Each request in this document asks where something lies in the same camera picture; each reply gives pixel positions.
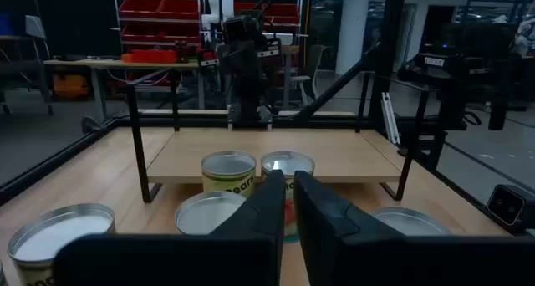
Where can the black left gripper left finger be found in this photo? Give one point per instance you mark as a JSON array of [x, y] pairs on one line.
[[234, 256]]

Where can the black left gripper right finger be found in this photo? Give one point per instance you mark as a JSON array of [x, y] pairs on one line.
[[355, 256]]

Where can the oranges can green label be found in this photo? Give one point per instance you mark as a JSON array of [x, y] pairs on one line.
[[205, 215]]

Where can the pears can green label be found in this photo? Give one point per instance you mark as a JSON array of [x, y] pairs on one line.
[[227, 181]]

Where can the tomatoes can blue label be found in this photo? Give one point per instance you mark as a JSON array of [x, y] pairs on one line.
[[288, 162]]

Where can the pineapple can orange label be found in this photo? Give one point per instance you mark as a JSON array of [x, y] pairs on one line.
[[54, 240]]

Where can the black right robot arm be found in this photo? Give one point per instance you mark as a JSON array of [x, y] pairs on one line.
[[246, 93]]

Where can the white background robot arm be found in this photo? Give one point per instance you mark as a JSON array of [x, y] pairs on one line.
[[217, 10]]

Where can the wooden shelf black metal legs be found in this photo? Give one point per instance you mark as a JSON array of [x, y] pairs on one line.
[[271, 152]]

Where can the red storage bin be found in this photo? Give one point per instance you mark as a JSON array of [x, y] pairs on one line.
[[140, 6], [181, 33], [284, 14], [179, 9], [140, 33]]

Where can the cherries can blue label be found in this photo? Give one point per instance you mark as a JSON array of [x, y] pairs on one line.
[[409, 225]]

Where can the light office chair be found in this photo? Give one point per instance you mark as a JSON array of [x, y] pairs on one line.
[[315, 60]]

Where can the metal storage rack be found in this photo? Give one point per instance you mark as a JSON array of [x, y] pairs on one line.
[[167, 21]]

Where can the orange-red box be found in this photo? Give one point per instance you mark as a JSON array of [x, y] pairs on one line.
[[148, 56]]

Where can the white round column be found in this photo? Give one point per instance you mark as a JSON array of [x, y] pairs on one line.
[[353, 27]]

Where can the white aluminium profile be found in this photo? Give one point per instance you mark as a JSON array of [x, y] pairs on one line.
[[389, 118]]

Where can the orange crate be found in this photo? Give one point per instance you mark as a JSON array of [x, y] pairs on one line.
[[71, 86]]

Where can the black table-level camera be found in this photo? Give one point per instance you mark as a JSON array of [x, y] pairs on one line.
[[507, 206]]

